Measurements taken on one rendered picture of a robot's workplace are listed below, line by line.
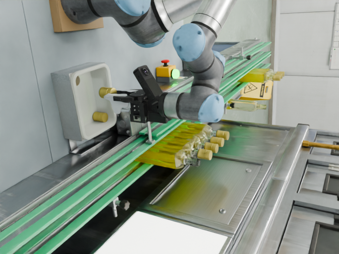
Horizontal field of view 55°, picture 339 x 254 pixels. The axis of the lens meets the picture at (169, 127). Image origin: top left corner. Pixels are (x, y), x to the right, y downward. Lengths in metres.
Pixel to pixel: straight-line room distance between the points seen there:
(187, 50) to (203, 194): 0.58
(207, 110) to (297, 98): 6.45
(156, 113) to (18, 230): 0.46
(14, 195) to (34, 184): 0.06
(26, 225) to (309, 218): 0.83
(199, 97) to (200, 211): 0.41
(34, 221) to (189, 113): 0.47
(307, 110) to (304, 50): 1.22
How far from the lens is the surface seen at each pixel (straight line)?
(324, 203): 1.22
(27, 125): 1.05
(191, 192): 1.19
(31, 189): 1.00
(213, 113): 0.83
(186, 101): 0.86
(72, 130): 1.10
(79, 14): 1.08
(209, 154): 1.14
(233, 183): 1.24
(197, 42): 0.76
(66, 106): 1.08
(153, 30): 1.08
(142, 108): 0.93
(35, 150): 1.08
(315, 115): 7.32
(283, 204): 1.19
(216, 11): 0.83
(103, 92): 1.03
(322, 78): 7.10
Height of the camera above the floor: 1.57
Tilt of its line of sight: 29 degrees down
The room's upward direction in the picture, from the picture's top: 97 degrees clockwise
